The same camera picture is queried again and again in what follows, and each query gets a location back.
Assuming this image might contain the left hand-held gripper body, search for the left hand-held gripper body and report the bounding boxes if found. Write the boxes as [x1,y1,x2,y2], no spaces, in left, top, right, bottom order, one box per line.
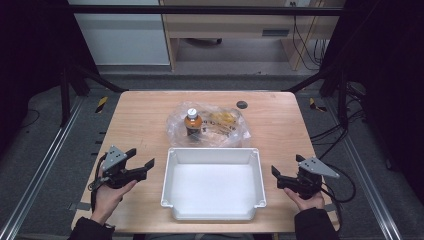
[96,144,148,190]

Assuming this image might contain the left hand-held gripper cable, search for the left hand-held gripper cable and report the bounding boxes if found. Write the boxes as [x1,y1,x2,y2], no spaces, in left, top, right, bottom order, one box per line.
[87,153,108,213]

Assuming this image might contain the aluminium floor rail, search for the aluminium floor rail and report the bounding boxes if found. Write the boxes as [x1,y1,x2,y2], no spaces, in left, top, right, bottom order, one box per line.
[0,96,85,240]
[323,98,404,240]

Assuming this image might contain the black metal stand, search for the black metal stand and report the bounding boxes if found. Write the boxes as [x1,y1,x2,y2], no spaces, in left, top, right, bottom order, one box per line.
[282,64,350,130]
[59,64,130,128]

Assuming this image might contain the dark curtain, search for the dark curtain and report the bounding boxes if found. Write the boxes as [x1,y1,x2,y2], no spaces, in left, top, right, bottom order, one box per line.
[319,0,424,204]
[0,0,99,154]

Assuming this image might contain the yellow black tape strip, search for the yellow black tape strip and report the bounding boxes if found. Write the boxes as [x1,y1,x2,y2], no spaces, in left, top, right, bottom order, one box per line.
[95,96,109,114]
[308,97,328,113]

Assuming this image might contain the black cables under desk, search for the black cables under desk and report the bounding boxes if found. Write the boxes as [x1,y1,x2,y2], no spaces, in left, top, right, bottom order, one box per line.
[291,1,331,72]

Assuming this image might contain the white plastic bin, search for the white plastic bin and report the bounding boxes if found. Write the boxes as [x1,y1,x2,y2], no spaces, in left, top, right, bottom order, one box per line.
[160,147,268,222]

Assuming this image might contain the right hand-held gripper cable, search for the right hand-held gripper cable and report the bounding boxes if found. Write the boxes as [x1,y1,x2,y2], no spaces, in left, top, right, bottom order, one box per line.
[319,163,357,232]

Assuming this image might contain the black horizontal bar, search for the black horizontal bar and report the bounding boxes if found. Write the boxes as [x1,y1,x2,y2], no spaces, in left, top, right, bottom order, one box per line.
[68,5,346,17]

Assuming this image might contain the clear plastic bag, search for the clear plastic bag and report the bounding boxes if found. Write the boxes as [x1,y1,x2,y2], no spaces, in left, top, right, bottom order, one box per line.
[165,101,252,149]

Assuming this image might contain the person's left hand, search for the person's left hand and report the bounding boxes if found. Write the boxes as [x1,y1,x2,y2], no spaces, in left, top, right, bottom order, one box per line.
[90,179,139,225]

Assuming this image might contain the person's right hand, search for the person's right hand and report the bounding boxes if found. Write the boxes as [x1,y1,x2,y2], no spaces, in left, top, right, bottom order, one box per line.
[283,187,326,212]

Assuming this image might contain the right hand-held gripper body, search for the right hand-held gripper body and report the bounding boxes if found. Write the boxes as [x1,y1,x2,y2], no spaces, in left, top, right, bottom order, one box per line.
[275,156,341,201]

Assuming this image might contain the orange bottle with white cap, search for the orange bottle with white cap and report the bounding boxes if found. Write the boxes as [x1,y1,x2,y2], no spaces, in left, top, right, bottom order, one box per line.
[184,107,204,141]

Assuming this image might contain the grey tape strip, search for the grey tape strip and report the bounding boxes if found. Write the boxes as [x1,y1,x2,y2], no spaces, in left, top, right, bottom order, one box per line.
[68,201,92,212]

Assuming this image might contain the white cabinet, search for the white cabinet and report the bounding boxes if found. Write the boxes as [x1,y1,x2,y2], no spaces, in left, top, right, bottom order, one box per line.
[67,0,171,67]

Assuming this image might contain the light wooden desk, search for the light wooden desk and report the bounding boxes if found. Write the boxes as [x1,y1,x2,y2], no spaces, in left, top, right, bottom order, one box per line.
[159,0,346,72]

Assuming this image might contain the hand-held gripper cable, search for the hand-held gripper cable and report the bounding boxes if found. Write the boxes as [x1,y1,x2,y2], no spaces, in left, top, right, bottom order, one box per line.
[319,163,357,232]
[87,153,108,213]

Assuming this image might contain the bundle of black floor cables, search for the bundle of black floor cables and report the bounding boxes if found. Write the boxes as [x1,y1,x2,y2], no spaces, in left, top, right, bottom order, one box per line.
[309,83,368,160]

